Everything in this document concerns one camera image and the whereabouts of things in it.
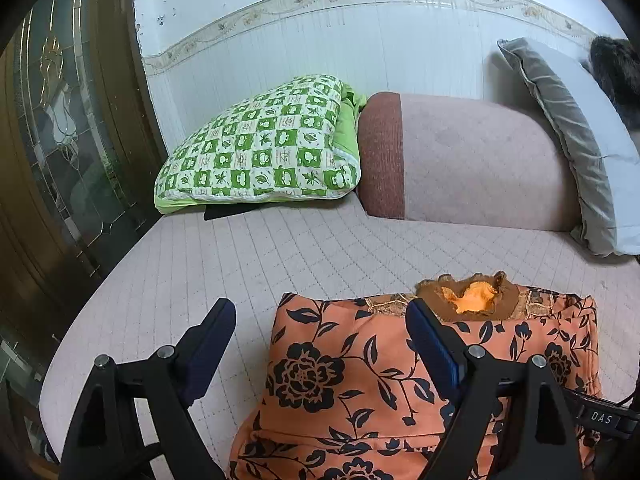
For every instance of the wooden stained glass door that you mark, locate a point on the wooden stained glass door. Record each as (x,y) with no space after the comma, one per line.
(65,135)

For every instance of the grey pillow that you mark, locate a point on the grey pillow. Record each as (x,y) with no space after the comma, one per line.
(575,125)

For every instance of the orange black floral garment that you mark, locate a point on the orange black floral garment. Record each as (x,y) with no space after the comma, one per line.
(340,360)

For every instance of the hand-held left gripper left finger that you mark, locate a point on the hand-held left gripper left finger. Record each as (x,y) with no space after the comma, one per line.
(209,355)

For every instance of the dark fur cloth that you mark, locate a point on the dark fur cloth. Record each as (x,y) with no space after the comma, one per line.
(617,70)

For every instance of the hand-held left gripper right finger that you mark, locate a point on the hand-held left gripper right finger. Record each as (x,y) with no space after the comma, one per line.
(442,347)

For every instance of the green white checkered pillow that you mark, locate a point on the green white checkered pillow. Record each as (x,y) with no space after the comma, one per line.
(260,140)

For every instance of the pink brown sofa bolster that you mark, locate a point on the pink brown sofa bolster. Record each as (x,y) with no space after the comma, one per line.
(470,160)

